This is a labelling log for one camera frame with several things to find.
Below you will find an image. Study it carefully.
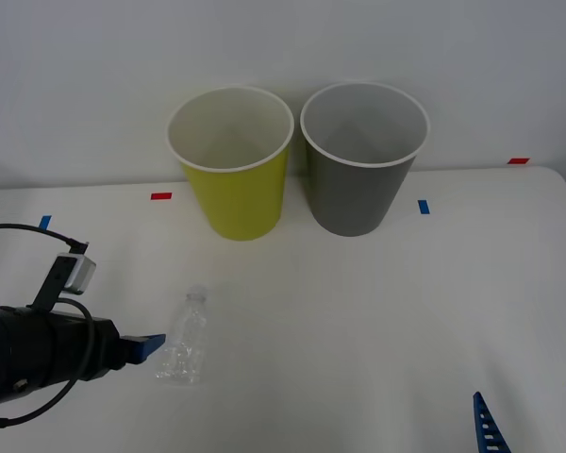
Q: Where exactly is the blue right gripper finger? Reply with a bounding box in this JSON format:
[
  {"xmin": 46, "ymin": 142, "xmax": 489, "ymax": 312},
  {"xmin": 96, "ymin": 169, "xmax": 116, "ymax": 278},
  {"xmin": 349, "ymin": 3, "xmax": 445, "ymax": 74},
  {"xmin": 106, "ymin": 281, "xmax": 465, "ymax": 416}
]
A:
[{"xmin": 472, "ymin": 391, "xmax": 511, "ymax": 453}]

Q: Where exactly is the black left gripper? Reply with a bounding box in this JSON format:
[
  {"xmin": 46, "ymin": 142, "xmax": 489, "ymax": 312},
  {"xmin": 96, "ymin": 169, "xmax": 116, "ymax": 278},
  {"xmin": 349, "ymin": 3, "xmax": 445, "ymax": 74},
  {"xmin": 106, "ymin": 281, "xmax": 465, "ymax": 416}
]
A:
[{"xmin": 0, "ymin": 305, "xmax": 168, "ymax": 411}]

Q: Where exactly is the clear plastic bottle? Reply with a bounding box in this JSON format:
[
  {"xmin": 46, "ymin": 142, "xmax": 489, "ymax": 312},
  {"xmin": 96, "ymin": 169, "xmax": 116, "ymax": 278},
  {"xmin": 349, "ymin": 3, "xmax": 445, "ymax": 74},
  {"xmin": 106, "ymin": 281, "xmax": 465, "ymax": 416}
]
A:
[{"xmin": 152, "ymin": 284, "xmax": 209, "ymax": 387}]

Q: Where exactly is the yellow-green plastic waste bin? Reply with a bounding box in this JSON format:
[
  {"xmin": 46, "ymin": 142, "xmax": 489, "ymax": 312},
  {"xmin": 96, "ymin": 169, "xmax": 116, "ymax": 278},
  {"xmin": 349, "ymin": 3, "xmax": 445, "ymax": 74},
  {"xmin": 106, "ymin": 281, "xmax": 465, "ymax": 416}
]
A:
[{"xmin": 165, "ymin": 84, "xmax": 295, "ymax": 243}]

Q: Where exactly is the grey plastic waste bin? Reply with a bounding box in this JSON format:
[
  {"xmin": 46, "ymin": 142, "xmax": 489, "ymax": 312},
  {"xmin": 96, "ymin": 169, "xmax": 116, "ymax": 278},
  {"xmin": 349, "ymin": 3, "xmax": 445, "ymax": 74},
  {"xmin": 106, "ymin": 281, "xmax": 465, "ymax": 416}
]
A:
[{"xmin": 299, "ymin": 81, "xmax": 429, "ymax": 238}]

